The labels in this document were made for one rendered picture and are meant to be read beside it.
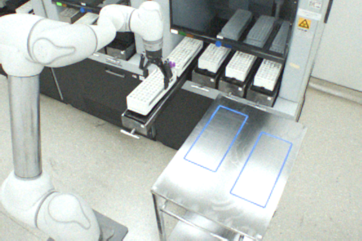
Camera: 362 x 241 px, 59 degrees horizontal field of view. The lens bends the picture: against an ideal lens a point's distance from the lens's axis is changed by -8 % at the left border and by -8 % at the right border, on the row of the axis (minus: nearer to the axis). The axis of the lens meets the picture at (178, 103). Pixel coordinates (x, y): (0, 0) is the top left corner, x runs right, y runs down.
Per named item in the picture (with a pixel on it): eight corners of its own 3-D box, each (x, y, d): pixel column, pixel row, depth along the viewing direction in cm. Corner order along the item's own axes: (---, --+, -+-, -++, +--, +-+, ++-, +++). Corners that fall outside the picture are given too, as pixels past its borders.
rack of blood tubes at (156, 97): (159, 75, 177) (159, 65, 173) (176, 81, 174) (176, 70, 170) (127, 108, 157) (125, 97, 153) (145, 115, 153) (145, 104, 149)
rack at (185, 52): (187, 43, 197) (187, 34, 193) (203, 48, 194) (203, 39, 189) (161, 73, 179) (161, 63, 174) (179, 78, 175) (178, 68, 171)
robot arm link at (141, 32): (169, 31, 148) (141, 26, 151) (167, -1, 137) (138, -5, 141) (158, 44, 141) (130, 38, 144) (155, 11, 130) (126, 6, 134)
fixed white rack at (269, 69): (269, 55, 188) (271, 46, 184) (286, 59, 185) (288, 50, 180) (253, 86, 170) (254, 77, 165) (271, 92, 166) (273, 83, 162)
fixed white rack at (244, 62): (244, 47, 193) (244, 38, 189) (260, 52, 190) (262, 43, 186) (224, 77, 175) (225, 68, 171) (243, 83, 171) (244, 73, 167)
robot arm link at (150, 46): (156, 43, 141) (157, 55, 146) (167, 32, 147) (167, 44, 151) (138, 38, 144) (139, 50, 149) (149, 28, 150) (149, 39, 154)
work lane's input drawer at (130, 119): (187, 49, 205) (187, 36, 199) (208, 55, 200) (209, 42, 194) (117, 132, 159) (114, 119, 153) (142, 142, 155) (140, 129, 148)
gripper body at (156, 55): (140, 48, 149) (142, 65, 155) (157, 53, 146) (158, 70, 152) (149, 39, 154) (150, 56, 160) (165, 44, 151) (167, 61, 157)
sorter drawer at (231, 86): (257, 28, 221) (258, 16, 214) (277, 33, 216) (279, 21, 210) (214, 95, 175) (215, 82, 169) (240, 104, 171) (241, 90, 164)
